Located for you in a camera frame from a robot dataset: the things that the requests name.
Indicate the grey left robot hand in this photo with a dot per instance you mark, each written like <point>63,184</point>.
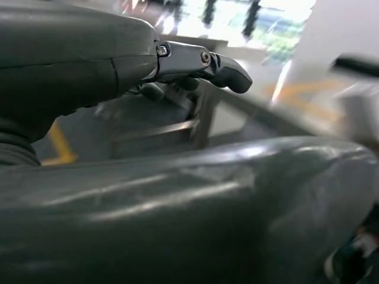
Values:
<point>74,58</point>

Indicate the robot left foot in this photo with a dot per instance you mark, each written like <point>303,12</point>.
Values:
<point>352,255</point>

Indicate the steel workbench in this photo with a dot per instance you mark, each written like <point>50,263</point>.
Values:
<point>204,117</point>

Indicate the yellow tape strip outline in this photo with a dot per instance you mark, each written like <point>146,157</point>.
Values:
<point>302,92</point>

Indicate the yellow floor tape outline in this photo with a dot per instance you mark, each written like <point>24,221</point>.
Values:
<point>59,141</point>

